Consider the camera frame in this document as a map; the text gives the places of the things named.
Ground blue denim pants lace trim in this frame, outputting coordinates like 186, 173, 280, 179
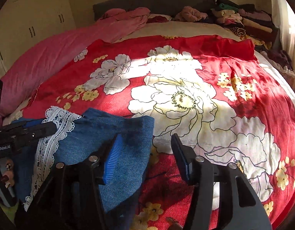
12, 106, 155, 230

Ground left hand painted nails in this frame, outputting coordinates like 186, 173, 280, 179
2, 159, 15, 188

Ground pink quilt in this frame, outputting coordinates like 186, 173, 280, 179
0, 7, 150, 124

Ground red floral bed cover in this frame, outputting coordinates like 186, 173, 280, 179
14, 35, 295, 229

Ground cream wardrobe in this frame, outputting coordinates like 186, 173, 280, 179
0, 0, 76, 78

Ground dark purple garment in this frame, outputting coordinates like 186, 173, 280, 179
260, 50, 295, 78

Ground dark red pillow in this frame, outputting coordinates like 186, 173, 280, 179
147, 14, 172, 23

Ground beige bed sheet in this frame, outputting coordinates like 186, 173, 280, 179
117, 21, 240, 42

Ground stack of folded clothes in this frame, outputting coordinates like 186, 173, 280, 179
211, 0, 282, 52

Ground white curtain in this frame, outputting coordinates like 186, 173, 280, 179
267, 0, 295, 99

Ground dark grey headboard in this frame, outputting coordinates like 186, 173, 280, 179
93, 0, 216, 21

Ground pink crumpled garment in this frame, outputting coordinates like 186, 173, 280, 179
174, 6, 208, 22

